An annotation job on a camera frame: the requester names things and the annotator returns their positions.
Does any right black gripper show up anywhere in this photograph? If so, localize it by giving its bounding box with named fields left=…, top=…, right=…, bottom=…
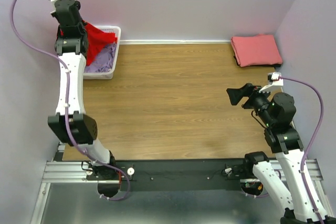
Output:
left=226, top=81, right=275, bottom=126

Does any red t shirt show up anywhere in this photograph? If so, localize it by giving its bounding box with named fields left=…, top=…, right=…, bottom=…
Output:
left=54, top=19, right=117, bottom=66

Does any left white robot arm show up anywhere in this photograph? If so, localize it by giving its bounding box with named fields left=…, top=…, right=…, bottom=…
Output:
left=48, top=0, right=121, bottom=179

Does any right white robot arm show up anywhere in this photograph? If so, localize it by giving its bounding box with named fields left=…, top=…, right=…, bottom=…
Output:
left=226, top=83, right=335, bottom=223

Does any purple t shirt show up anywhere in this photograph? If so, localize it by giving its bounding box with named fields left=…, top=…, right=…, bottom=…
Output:
left=84, top=43, right=117, bottom=73

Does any white plastic laundry basket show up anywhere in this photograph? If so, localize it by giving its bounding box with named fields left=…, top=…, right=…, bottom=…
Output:
left=83, top=25, right=121, bottom=80

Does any folded pink t shirt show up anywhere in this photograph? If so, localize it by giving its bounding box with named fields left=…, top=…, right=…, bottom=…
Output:
left=230, top=34, right=283, bottom=67

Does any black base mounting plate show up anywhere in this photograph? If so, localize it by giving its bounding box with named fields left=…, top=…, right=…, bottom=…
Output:
left=81, top=158, right=264, bottom=198

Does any aluminium frame rail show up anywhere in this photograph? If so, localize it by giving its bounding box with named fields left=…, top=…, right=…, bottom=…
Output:
left=30, top=144, right=119, bottom=223

